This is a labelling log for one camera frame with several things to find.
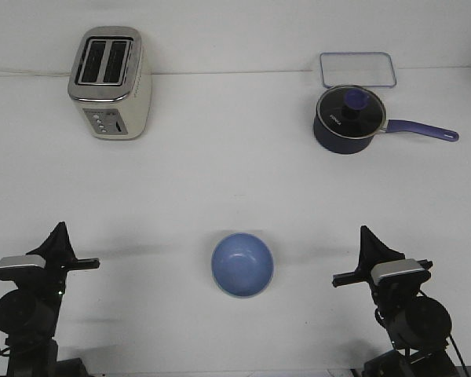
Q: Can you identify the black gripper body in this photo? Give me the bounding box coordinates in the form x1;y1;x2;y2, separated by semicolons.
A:
332;259;433;306
42;258;100;295

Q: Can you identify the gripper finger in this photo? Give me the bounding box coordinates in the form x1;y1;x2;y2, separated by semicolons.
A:
357;225;372;273
365;228;405;268
64;224;77;261
27;221;67;264

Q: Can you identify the blue bowl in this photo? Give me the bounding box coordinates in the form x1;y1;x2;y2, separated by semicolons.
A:
211;232;274;298

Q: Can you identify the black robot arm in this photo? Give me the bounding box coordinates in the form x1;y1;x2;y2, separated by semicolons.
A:
332;225;460;376
0;221;100;376

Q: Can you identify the dark blue saucepan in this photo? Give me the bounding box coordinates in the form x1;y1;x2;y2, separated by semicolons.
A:
313;113;459;155

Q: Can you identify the glass pot lid blue knob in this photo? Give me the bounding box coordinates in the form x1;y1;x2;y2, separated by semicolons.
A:
316;85;387;139

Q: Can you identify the clear blue-rimmed food container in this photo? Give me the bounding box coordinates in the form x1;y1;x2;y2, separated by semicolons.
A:
319;52;397;88

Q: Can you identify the cream and steel toaster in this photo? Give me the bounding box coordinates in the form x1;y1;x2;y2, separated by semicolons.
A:
68;26;152;140

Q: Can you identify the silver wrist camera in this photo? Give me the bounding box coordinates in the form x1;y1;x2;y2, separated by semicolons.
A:
371;258;425;286
0;254;46;281

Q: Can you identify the right black cable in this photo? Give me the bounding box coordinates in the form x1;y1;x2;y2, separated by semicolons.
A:
419;290;470;377

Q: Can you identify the white toaster power cord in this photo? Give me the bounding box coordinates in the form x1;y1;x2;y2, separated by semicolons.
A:
0;68;72;78

